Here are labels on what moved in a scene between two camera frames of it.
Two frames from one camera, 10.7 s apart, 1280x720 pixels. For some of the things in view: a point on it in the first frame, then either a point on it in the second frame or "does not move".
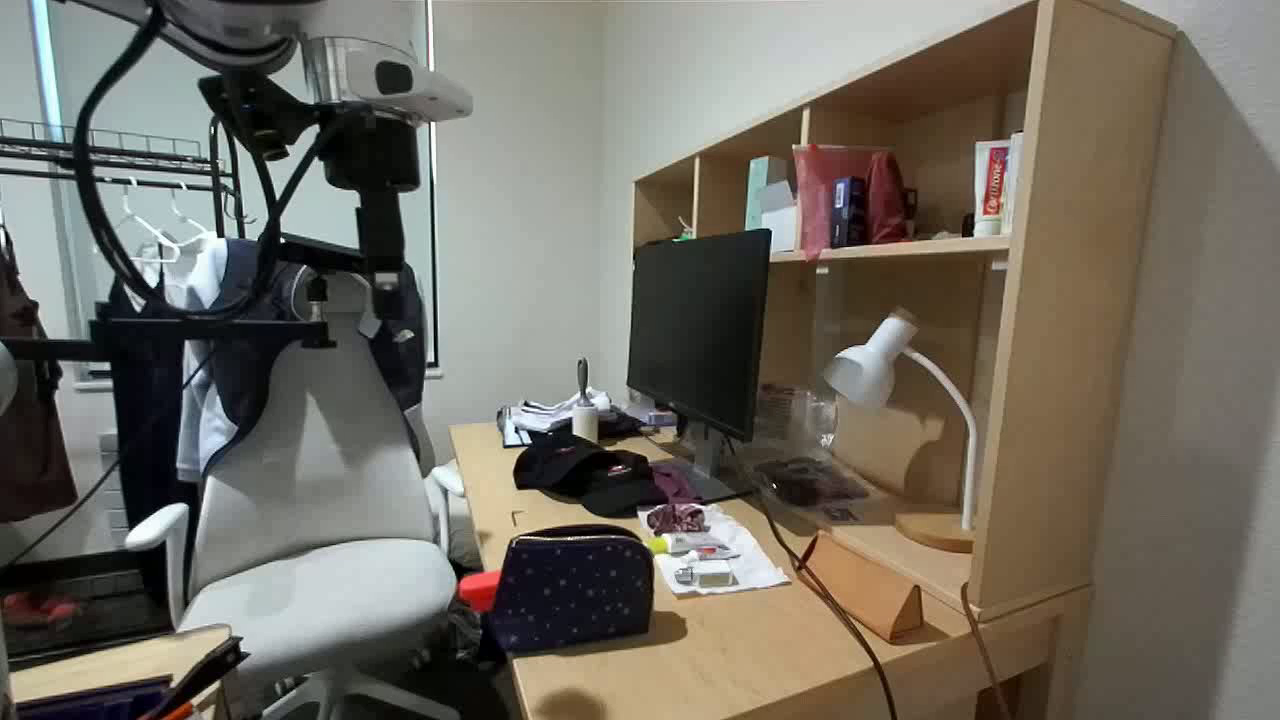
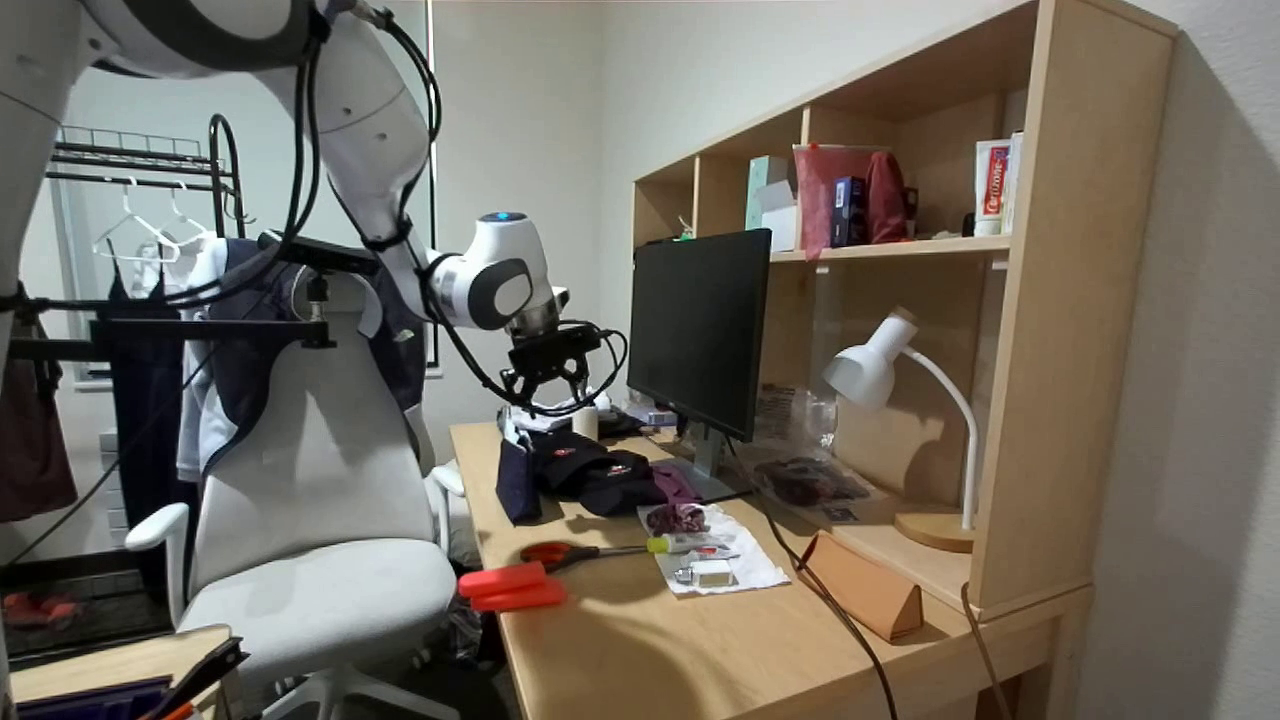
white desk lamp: [864, 378] does not move
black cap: [598, 476] does not move
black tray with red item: [85, 602] does not move
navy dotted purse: [572, 584] → [516, 482]
